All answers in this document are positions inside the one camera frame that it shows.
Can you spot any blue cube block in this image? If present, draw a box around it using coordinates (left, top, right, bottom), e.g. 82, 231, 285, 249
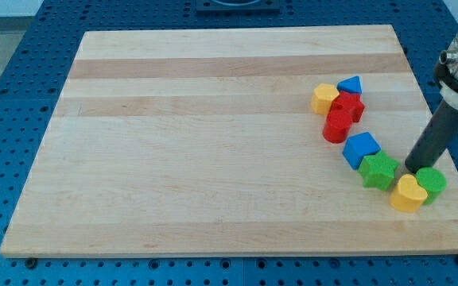
342, 132, 381, 170

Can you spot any red star block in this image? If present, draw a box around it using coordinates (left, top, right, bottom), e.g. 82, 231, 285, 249
330, 91, 365, 122

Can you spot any green star block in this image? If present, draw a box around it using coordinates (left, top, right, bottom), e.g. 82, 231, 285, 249
358, 150, 399, 191

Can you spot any yellow heart block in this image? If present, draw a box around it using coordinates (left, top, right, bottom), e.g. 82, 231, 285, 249
389, 174, 428, 213

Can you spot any wooden board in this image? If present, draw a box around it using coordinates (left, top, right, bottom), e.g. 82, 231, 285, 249
0, 25, 458, 258

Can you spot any yellow hexagon block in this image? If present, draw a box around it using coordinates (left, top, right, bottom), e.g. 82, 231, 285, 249
311, 83, 340, 115

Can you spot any red cylinder block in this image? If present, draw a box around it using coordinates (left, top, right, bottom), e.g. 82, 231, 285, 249
322, 110, 352, 144

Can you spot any blue triangle block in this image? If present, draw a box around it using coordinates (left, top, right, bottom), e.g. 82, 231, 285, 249
336, 75, 362, 94

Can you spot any green cylinder block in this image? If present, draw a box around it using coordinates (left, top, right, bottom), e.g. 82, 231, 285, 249
416, 167, 447, 205

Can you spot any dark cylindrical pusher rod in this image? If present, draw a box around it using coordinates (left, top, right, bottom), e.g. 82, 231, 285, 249
405, 100, 458, 173

